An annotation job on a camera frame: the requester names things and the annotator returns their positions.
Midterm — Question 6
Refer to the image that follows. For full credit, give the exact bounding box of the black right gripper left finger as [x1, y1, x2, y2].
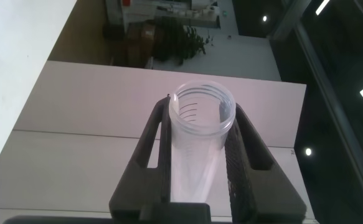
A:
[108, 95, 172, 220]

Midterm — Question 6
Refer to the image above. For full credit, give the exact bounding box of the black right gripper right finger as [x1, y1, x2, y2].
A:
[224, 102, 308, 223]

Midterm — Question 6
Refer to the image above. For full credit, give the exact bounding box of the test tube with yellowish liquid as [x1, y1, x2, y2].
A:
[167, 80, 237, 203]

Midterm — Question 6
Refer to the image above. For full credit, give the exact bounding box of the white folding partition with hinge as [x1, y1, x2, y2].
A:
[0, 60, 307, 223]

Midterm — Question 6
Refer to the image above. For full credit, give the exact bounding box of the brown cardboard box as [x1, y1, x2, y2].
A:
[123, 21, 157, 68]

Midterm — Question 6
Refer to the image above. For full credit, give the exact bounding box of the dark green potted plant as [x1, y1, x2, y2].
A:
[151, 17, 215, 67]

